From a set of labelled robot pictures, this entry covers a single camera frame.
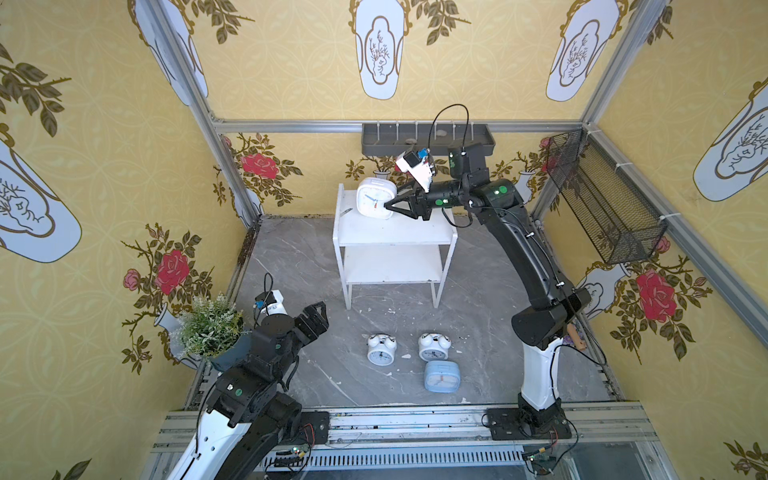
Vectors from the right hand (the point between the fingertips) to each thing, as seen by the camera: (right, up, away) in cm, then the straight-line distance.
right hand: (388, 204), depth 68 cm
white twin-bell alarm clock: (-2, -37, +11) cm, 39 cm away
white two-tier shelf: (+3, -11, +22) cm, 24 cm away
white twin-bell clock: (+12, -36, +11) cm, 40 cm away
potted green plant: (-42, -30, +3) cm, 52 cm away
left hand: (-17, -26, +5) cm, 31 cm away
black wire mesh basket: (+65, -4, +15) cm, 67 cm away
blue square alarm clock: (+14, -43, +8) cm, 46 cm away
